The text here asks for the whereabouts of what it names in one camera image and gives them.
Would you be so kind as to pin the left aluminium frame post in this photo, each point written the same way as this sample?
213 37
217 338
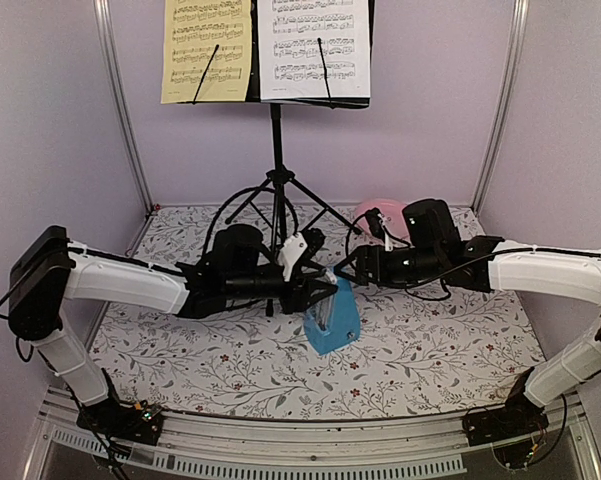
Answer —
106 36

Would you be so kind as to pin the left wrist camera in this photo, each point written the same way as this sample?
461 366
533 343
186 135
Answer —
298 251

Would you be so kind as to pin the blue metronome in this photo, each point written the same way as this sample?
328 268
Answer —
334 322

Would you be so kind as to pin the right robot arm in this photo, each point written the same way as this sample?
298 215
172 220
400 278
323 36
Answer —
549 280

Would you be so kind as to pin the white sheet music page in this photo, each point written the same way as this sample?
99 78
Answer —
314 50

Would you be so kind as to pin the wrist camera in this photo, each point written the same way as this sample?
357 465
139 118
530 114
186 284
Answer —
377 228
298 251

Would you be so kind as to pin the front aluminium rail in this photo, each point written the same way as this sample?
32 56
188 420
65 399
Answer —
213 447

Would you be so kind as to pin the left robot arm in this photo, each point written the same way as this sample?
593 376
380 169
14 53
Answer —
55 269

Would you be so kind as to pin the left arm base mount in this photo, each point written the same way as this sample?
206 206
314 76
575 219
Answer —
139 422

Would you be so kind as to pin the pink plate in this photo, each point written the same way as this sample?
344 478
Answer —
391 210

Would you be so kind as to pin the floral table mat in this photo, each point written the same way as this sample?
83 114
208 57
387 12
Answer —
417 354

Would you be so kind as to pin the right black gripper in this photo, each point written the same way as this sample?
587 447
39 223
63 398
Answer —
364 256

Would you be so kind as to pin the black music stand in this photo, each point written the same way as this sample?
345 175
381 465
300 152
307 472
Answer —
283 221

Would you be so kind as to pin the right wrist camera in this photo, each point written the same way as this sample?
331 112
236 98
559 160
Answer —
377 228

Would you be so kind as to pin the yellow sheet music page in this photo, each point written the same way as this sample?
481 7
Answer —
207 51

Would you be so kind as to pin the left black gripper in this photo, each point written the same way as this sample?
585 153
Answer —
298 296

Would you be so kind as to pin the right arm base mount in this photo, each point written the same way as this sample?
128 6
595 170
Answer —
516 417

